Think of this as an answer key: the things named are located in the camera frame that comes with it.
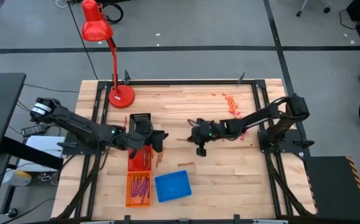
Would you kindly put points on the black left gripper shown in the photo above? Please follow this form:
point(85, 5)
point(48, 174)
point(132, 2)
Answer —
point(142, 133)

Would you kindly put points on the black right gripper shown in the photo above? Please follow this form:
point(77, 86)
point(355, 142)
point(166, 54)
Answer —
point(209, 130)

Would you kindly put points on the red-brown crayon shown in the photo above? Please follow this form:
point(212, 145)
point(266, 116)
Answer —
point(149, 158)
point(145, 160)

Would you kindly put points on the purple crayon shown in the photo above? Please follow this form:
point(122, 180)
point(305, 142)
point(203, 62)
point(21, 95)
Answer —
point(147, 188)
point(143, 193)
point(133, 186)
point(136, 186)
point(140, 186)

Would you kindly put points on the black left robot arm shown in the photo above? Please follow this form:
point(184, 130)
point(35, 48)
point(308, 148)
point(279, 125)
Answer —
point(80, 126)

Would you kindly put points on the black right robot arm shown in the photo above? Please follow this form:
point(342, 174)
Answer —
point(254, 118)

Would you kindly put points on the black plastic basket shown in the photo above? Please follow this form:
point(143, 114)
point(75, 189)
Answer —
point(136, 117)

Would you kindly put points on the red plastic basket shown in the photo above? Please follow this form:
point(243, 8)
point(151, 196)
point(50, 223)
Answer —
point(136, 165)

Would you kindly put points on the blue plastic basket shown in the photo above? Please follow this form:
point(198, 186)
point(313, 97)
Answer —
point(172, 186)

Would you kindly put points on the orange plastic basket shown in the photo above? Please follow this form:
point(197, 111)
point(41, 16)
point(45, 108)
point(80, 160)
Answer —
point(129, 202)

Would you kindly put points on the white box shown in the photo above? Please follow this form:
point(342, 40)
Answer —
point(43, 146)

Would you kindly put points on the black power adapter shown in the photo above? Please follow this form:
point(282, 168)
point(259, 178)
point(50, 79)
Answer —
point(32, 131)

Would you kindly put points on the red desk lamp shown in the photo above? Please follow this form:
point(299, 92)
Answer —
point(96, 28)

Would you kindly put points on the white yellow rounded object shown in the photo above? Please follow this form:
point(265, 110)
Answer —
point(18, 178)

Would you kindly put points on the black desk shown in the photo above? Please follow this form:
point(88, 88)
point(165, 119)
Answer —
point(2, 109)

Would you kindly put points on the black caster wheel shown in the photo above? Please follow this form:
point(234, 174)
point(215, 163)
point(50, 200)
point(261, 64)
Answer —
point(12, 213)

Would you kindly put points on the office chair base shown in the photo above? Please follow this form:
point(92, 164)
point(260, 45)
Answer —
point(327, 10)

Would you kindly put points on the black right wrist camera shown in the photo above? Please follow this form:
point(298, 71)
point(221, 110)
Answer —
point(201, 152)

